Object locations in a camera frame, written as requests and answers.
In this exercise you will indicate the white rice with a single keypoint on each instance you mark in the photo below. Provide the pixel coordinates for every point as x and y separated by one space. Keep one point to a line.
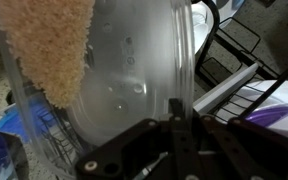
44 43

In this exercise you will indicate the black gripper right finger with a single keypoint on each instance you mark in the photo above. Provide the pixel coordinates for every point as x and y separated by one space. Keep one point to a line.
250 150

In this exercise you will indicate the clear rectangular plastic container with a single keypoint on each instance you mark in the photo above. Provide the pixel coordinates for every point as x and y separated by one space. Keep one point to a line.
134 83

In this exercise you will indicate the purple bowl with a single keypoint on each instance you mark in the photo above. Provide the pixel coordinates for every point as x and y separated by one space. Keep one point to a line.
270 115

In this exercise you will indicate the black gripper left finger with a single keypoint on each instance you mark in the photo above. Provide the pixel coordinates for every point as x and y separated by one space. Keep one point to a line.
124 146

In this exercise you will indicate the black two-tier dish rack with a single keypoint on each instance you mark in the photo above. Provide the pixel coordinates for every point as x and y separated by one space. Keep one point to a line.
227 86

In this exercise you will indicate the blue sponge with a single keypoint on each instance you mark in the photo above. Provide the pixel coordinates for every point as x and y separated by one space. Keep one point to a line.
5 123

